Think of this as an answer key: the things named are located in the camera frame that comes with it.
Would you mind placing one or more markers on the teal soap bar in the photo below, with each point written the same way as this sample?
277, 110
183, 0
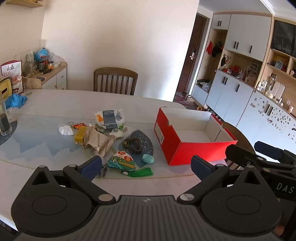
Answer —
148, 158

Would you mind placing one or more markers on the orange lidded jar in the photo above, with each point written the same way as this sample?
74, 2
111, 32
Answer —
50, 65

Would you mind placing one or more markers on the red hat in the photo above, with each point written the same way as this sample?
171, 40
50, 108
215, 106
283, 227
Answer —
209, 47

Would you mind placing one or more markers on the white storage canister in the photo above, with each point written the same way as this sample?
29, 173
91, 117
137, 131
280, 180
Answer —
278, 90

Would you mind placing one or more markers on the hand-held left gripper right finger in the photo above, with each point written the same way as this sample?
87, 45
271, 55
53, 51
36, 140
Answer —
201, 168

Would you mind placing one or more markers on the red white food box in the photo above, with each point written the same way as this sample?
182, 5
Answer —
11, 67

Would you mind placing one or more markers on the white slippers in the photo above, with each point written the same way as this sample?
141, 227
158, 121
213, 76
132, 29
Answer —
190, 97

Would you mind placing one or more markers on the light wooden holder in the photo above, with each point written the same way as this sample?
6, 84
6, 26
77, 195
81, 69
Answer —
34, 83

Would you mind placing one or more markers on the yellow cardboard box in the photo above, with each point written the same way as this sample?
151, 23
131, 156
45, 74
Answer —
79, 135

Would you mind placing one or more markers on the patterned door rug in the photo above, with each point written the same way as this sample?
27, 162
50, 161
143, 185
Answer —
180, 98

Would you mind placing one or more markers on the green tasselled embroidered pouch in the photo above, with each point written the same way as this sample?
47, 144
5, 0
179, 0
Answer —
121, 162

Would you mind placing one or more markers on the white round sachet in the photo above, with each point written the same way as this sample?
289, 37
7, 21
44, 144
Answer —
116, 133

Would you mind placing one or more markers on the orange slippers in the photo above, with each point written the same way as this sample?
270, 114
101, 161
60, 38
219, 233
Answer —
200, 108

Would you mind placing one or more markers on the brown paper packet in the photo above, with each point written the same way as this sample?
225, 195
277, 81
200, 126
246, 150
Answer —
97, 141

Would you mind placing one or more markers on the dark blue oval placemat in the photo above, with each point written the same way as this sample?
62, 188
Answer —
143, 141

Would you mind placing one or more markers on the blue globe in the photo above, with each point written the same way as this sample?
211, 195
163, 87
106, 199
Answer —
41, 54

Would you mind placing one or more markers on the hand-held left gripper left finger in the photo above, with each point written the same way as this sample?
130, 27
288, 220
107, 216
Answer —
91, 166

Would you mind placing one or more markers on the blue cloth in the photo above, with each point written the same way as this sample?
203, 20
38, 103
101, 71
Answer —
16, 99

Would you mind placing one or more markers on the white grey snack bag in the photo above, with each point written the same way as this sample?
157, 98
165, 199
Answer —
109, 118

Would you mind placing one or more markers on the white wood-topped sideboard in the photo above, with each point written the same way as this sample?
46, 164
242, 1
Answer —
60, 78

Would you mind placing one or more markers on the tall glass jar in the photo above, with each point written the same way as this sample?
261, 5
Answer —
268, 84

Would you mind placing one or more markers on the black hat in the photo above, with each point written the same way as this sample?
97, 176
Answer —
217, 49

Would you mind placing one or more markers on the yellow tissue box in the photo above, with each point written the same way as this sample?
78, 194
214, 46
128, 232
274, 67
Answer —
5, 87

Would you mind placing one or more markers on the red cardboard shoe box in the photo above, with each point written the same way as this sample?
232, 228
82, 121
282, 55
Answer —
185, 150

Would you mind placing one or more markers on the wooden wall shelf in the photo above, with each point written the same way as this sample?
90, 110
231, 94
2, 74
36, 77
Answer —
23, 3

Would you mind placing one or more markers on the clear plastic bag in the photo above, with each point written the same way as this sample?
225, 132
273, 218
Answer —
55, 59

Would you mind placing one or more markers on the tall glass with dark drink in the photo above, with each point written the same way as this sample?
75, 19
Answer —
4, 125

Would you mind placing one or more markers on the round dark blue coaster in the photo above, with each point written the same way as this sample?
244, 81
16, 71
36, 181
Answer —
13, 125

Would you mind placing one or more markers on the small picture frame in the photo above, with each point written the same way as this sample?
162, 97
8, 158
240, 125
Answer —
279, 65

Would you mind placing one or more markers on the small clear glass cup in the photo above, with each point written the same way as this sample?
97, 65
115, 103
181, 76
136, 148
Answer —
28, 89

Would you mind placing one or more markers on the small orange toy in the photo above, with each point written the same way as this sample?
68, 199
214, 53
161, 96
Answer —
78, 126

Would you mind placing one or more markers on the white wooden wall cabinet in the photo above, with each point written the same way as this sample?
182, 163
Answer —
242, 30

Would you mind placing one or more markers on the black bag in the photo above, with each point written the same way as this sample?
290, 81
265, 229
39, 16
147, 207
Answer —
203, 81

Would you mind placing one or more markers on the wooden slat-back chair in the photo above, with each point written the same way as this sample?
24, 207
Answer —
115, 70

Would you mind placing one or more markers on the small metal clip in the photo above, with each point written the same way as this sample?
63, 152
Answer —
103, 172

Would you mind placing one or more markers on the white crumpled plastic wrapper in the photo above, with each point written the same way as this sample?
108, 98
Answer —
66, 130

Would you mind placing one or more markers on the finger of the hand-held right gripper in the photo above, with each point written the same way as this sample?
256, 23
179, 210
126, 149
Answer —
268, 148
239, 153

